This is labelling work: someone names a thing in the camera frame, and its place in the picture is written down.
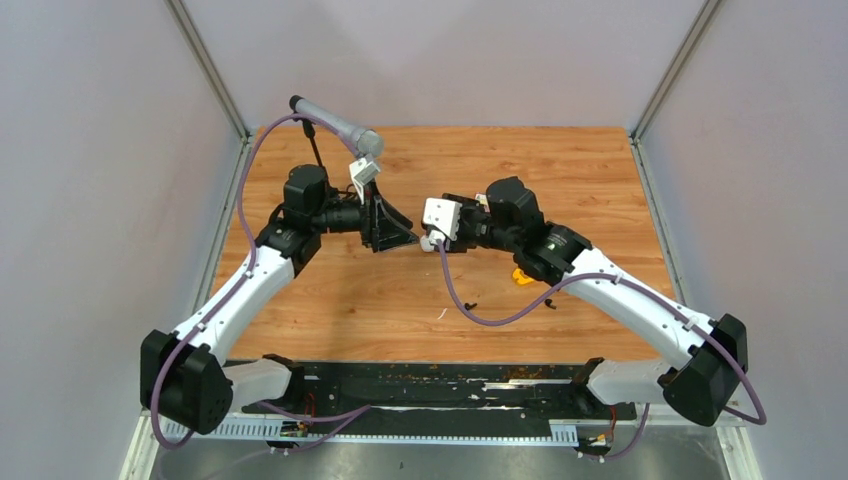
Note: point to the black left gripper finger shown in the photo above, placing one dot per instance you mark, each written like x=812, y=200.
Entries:
x=388, y=215
x=393, y=239

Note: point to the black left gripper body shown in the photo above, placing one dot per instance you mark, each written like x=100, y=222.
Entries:
x=371, y=217

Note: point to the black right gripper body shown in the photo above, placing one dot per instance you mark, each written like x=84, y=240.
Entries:
x=474, y=230

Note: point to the white gold earbud charging case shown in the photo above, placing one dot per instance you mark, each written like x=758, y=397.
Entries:
x=428, y=244

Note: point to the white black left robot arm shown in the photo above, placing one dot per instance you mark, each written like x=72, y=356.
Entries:
x=184, y=374

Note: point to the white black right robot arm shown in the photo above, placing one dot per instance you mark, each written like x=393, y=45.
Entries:
x=701, y=371

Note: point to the yellow triangular plastic piece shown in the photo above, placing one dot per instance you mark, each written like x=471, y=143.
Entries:
x=520, y=278

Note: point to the grey microphone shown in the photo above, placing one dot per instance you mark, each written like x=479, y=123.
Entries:
x=362, y=140

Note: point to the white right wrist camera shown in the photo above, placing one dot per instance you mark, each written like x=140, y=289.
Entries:
x=440, y=219

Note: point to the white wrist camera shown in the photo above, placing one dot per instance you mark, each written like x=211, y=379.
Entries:
x=363, y=171
x=440, y=219

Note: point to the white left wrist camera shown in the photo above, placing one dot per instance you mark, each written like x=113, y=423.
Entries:
x=363, y=171

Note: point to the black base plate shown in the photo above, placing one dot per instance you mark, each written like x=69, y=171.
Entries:
x=505, y=401

